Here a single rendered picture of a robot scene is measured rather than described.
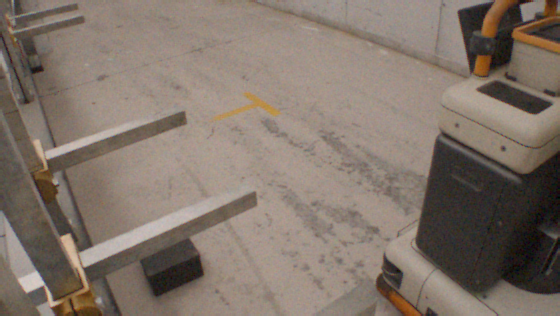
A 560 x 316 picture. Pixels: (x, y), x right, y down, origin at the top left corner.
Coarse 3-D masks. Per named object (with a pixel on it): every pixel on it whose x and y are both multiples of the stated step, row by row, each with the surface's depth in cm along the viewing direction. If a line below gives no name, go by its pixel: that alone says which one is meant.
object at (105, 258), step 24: (240, 192) 61; (168, 216) 57; (192, 216) 57; (216, 216) 59; (120, 240) 54; (144, 240) 54; (168, 240) 56; (96, 264) 51; (120, 264) 53; (24, 288) 47
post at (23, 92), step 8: (0, 16) 107; (0, 24) 108; (0, 32) 108; (0, 40) 110; (8, 40) 111; (0, 48) 111; (8, 48) 112; (8, 56) 113; (8, 64) 114; (16, 64) 115; (16, 72) 116; (16, 80) 117; (24, 80) 119; (16, 88) 118; (24, 88) 119; (24, 96) 120; (32, 96) 121
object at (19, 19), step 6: (54, 6) 162; (60, 6) 162; (66, 6) 163; (72, 6) 164; (30, 12) 158; (36, 12) 157; (42, 12) 158; (48, 12) 160; (54, 12) 161; (60, 12) 163; (12, 18) 153; (18, 18) 154; (24, 18) 156; (30, 18) 157; (36, 18) 158; (18, 24) 155
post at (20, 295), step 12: (0, 264) 16; (0, 276) 15; (12, 276) 17; (0, 288) 14; (12, 288) 16; (0, 300) 14; (12, 300) 15; (24, 300) 17; (0, 312) 14; (12, 312) 15; (24, 312) 16; (36, 312) 18
